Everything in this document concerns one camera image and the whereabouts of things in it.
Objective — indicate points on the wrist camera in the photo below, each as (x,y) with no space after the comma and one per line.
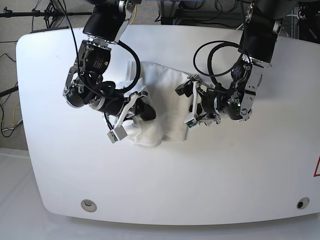
(117,134)
(191,123)

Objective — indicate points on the right table grommet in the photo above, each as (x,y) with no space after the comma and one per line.
(303,203)

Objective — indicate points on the white printed T-shirt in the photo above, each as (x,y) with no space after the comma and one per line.
(171,109)

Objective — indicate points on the black tripod stand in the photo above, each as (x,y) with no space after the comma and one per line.
(53,15)

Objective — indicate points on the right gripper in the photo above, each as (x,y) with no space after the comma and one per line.
(112,102)

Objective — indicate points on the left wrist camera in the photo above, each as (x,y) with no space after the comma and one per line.
(191,123)

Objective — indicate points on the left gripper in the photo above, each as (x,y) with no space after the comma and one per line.
(208,105)

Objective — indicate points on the table grommet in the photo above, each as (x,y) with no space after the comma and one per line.
(88,206)
(303,203)

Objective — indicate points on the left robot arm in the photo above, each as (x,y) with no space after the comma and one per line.
(261,26)

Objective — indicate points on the left table grommet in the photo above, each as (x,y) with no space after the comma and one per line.
(88,206)

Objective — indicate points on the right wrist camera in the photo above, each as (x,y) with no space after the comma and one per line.
(117,134)

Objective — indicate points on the red warning sticker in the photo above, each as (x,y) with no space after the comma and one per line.
(317,169)

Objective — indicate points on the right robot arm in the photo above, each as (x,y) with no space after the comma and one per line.
(85,85)

